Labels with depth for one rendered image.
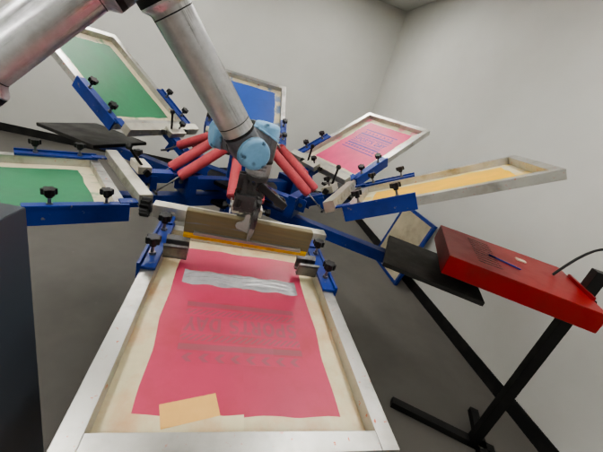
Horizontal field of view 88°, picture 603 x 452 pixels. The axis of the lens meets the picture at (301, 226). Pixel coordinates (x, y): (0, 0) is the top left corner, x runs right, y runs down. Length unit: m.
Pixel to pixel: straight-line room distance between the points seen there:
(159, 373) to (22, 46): 0.66
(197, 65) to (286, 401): 0.70
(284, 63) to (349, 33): 1.03
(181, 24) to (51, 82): 4.98
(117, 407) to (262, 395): 0.27
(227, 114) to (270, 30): 4.41
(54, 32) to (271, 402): 0.82
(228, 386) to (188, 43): 0.67
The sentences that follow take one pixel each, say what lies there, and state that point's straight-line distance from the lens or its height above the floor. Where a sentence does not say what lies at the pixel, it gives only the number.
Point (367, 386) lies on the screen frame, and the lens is 0.81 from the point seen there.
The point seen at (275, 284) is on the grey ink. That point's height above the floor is 0.96.
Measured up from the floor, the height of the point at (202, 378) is 0.96.
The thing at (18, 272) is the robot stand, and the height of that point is 1.07.
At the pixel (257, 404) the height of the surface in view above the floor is 0.95.
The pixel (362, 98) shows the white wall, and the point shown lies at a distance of 5.38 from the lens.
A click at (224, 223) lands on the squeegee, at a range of 0.99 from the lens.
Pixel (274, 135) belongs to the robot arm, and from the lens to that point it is 0.90.
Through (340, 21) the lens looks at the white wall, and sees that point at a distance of 5.28.
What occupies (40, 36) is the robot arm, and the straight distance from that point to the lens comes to 0.79.
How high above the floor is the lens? 1.54
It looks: 22 degrees down
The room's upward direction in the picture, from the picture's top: 17 degrees clockwise
